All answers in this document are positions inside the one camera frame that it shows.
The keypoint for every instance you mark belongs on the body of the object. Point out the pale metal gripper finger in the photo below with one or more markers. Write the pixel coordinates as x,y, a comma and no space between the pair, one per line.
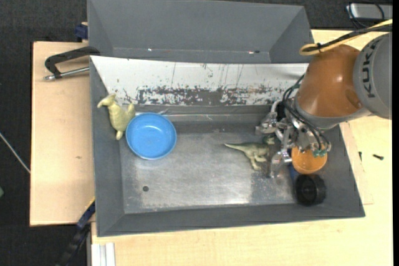
274,166
283,162

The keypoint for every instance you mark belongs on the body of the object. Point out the green toy dinosaur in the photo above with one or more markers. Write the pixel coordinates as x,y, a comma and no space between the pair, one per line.
255,149

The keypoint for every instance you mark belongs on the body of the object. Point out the black ribbed wheel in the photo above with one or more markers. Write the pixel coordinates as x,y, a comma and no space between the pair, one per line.
310,190

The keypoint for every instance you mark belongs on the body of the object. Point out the grey metal bin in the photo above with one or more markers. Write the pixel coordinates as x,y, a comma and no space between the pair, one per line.
193,171

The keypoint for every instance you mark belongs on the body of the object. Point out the small black screw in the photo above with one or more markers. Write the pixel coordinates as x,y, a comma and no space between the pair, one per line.
379,157

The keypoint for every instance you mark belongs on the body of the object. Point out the blue plastic bowl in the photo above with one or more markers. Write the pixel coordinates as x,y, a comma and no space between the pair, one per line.
151,135

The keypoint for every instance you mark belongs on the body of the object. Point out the yellow toy dinosaur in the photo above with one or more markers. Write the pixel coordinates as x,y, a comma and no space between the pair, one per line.
118,116

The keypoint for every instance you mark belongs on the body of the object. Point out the pale brown flat board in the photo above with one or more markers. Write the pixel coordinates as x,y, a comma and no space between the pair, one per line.
62,140

